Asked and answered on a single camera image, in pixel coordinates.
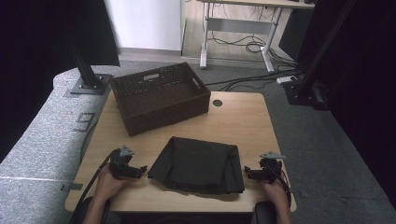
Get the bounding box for black curtain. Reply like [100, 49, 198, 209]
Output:
[0, 0, 121, 163]
[295, 0, 396, 210]

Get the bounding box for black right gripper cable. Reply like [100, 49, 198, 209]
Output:
[270, 164, 292, 209]

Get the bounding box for person's right hand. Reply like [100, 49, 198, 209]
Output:
[261, 179, 291, 207]

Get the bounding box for white power strip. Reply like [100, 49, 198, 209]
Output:
[276, 75, 298, 85]

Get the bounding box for black chair armrest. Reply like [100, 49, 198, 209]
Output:
[254, 201, 278, 224]
[69, 196, 111, 224]

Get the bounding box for black metal stand with plate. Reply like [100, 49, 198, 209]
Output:
[64, 27, 113, 96]

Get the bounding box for white metal frame desk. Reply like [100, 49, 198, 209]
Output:
[196, 0, 316, 74]

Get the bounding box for person's left hand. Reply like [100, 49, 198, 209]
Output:
[92, 164, 134, 203]

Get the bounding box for dark cloth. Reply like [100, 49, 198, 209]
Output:
[147, 135, 246, 196]

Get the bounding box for brown woven basket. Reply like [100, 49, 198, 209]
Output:
[109, 61, 212, 137]

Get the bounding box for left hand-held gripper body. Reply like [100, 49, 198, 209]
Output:
[108, 144, 144, 180]

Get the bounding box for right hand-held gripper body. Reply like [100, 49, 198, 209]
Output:
[248, 151, 287, 185]

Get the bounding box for black floor cables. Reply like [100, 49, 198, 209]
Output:
[204, 34, 304, 92]

